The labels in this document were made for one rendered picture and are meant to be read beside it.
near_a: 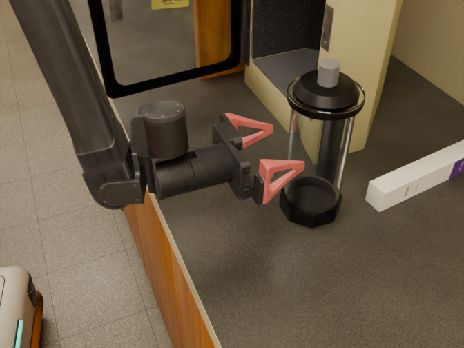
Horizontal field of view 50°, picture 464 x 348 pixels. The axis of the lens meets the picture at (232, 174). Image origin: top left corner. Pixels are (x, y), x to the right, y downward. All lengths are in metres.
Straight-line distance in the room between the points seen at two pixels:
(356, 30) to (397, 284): 0.39
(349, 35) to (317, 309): 0.42
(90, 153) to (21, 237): 1.60
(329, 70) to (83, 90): 0.31
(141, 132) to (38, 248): 1.56
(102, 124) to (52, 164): 1.92
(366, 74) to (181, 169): 0.39
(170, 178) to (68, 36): 0.21
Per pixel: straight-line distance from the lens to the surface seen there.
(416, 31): 1.32
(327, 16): 0.80
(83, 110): 0.62
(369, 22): 0.83
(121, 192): 0.65
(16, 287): 1.69
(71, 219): 2.23
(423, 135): 1.06
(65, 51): 0.60
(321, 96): 0.67
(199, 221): 0.82
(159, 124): 0.61
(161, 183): 0.65
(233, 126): 0.71
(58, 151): 2.61
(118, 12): 0.95
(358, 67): 0.86
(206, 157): 0.66
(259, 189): 0.66
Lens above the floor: 1.53
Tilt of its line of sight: 41 degrees down
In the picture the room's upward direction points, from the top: straight up
